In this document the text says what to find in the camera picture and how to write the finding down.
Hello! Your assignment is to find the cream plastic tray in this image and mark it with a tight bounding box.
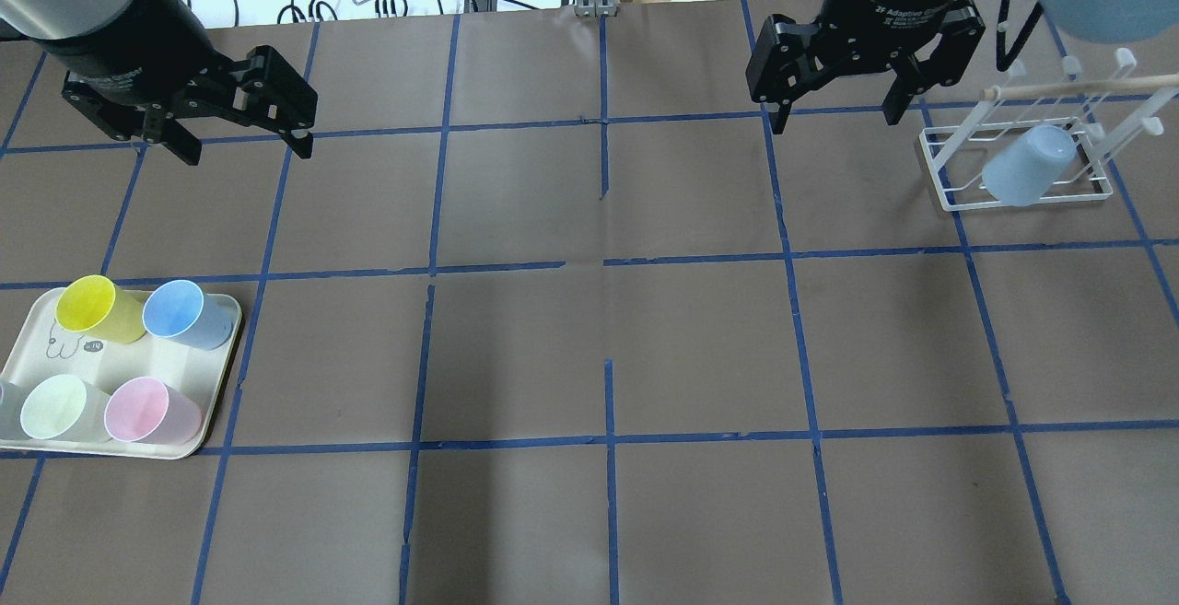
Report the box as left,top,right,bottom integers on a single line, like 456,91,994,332
1,287,243,460

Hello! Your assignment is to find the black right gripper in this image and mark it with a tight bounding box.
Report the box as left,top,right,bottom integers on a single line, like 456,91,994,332
747,0,986,134

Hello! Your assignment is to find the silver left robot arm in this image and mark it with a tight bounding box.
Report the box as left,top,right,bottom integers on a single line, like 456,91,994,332
1,0,320,166

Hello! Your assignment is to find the pale green plastic cup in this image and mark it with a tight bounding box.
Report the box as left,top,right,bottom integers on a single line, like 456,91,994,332
18,374,111,442

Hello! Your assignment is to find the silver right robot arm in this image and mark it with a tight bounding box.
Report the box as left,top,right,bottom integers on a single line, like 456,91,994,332
745,0,1178,134

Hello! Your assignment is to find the white wire cup rack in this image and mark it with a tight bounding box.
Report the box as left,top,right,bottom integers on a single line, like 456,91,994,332
917,47,1175,212

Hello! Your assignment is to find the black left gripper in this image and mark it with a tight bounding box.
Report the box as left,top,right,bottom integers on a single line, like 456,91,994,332
42,8,320,166

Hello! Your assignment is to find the pink plastic cup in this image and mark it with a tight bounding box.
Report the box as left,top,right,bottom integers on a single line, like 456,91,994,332
103,376,204,446

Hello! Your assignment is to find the light blue plastic cup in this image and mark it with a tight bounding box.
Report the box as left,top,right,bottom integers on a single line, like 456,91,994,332
981,125,1078,208

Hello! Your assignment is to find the yellow plastic cup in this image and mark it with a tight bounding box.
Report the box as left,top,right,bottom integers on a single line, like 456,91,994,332
54,274,146,344

